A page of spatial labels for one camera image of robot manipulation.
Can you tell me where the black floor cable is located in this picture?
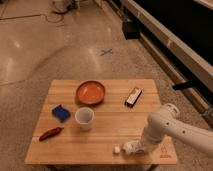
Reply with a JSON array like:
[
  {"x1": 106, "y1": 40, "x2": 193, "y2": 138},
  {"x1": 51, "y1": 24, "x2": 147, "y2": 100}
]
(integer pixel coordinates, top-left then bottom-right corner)
[{"x1": 0, "y1": 9, "x2": 68, "y2": 25}]

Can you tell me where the blue sponge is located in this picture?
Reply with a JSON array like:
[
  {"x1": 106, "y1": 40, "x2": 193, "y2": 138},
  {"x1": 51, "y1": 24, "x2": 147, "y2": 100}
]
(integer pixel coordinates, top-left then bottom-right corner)
[{"x1": 52, "y1": 105, "x2": 71, "y2": 123}]

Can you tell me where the white paper cup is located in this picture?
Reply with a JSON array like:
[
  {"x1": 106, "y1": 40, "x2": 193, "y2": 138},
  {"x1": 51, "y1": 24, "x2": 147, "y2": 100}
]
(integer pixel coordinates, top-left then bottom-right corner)
[{"x1": 75, "y1": 107, "x2": 94, "y2": 131}]

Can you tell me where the wooden table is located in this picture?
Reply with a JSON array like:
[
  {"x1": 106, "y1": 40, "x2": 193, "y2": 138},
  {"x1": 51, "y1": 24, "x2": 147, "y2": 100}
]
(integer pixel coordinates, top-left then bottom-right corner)
[{"x1": 25, "y1": 79, "x2": 177, "y2": 165}]

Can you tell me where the black rectangular snack bar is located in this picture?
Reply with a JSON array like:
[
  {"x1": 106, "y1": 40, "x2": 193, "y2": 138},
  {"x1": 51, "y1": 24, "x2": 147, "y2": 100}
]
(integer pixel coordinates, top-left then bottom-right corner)
[{"x1": 125, "y1": 87, "x2": 142, "y2": 108}]

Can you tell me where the clear plastic bottle white cap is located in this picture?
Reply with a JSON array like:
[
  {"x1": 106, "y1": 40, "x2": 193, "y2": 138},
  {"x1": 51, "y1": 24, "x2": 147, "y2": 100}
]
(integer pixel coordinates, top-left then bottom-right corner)
[{"x1": 113, "y1": 140, "x2": 146, "y2": 155}]

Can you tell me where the orange ceramic bowl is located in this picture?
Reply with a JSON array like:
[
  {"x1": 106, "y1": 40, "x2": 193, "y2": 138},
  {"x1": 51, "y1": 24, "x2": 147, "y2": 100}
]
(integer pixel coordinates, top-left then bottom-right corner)
[{"x1": 76, "y1": 80, "x2": 105, "y2": 105}]

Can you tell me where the black box on floor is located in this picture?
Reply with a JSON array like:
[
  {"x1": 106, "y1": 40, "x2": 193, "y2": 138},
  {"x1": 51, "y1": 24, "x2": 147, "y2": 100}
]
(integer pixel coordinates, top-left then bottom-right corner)
[{"x1": 122, "y1": 22, "x2": 140, "y2": 40}]

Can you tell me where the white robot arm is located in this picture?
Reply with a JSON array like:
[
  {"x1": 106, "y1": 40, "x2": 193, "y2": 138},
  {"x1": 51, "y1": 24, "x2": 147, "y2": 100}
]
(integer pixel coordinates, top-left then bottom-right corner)
[{"x1": 141, "y1": 103, "x2": 213, "y2": 157}]

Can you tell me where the red chili pepper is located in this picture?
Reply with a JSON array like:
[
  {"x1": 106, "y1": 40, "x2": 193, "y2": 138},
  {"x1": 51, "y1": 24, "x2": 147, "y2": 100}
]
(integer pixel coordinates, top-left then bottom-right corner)
[{"x1": 39, "y1": 127, "x2": 64, "y2": 141}]

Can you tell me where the white object on floor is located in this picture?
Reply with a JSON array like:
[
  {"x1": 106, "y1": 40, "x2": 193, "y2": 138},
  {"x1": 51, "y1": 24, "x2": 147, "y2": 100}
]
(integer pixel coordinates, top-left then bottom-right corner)
[{"x1": 50, "y1": 0, "x2": 79, "y2": 14}]

